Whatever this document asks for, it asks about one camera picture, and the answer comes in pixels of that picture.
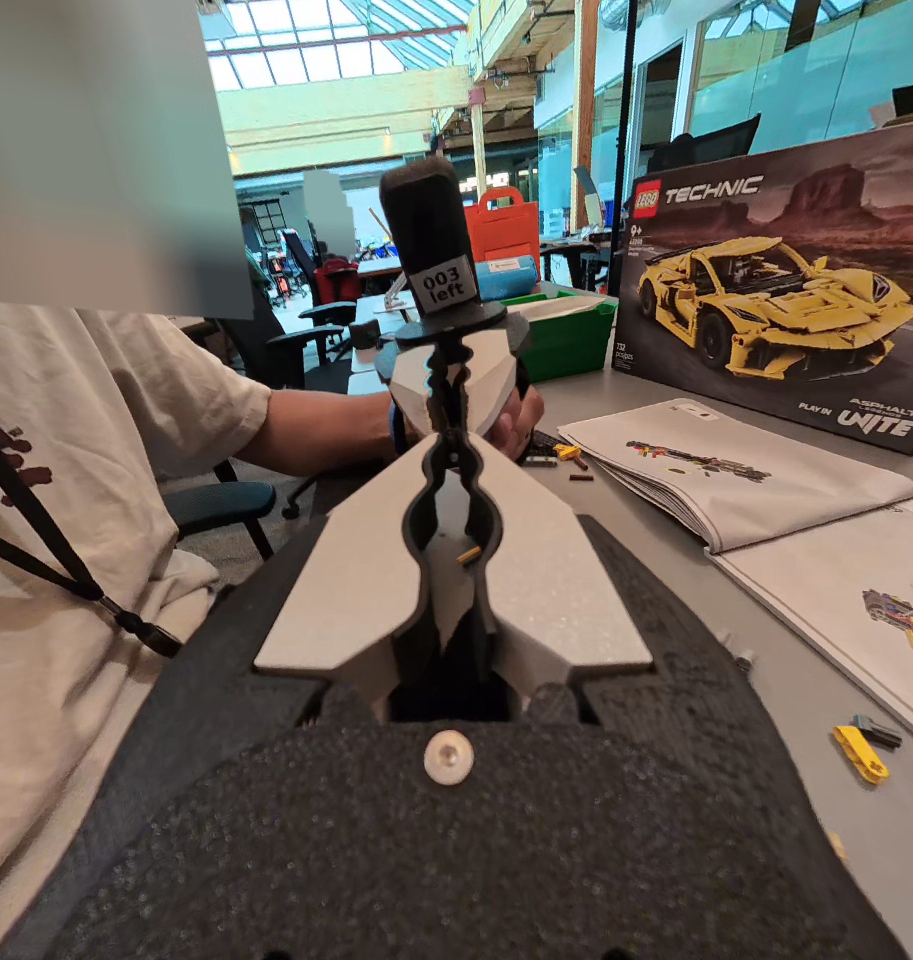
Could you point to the yellow lego connector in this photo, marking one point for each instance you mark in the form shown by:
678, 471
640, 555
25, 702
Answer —
861, 754

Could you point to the wooden support column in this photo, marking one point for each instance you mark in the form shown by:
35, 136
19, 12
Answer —
585, 112

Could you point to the white crumpled paper sheet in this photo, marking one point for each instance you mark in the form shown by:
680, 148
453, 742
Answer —
561, 306

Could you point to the dark grey lego elbow connector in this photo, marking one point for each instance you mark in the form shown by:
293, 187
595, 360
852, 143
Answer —
880, 731

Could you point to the black tripod pole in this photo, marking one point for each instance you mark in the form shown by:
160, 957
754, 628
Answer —
621, 112

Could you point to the light blue plastic roll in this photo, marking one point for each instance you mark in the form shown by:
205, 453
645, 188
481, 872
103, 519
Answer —
509, 276

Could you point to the red chair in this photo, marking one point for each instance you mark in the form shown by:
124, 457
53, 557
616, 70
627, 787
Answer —
336, 281

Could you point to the black lego set box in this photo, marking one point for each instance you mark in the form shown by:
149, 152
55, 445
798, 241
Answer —
839, 195

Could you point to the person's white shirt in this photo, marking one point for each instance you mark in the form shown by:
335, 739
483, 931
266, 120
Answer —
89, 450

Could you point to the green plastic bin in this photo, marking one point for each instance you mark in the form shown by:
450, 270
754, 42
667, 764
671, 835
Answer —
569, 345

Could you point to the white lego instruction booklet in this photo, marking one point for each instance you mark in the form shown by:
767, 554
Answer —
764, 487

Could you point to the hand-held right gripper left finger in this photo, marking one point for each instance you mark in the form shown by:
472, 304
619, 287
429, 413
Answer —
344, 600

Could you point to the person's left forearm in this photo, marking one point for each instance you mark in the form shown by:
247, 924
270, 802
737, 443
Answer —
314, 435

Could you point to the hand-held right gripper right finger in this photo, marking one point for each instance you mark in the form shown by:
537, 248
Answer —
569, 600

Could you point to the person's left hand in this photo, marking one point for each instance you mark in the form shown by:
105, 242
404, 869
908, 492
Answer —
520, 427

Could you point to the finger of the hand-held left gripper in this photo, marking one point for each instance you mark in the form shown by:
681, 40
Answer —
408, 394
490, 382

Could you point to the orange red paper bag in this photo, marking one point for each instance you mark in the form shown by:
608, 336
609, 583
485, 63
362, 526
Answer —
501, 232

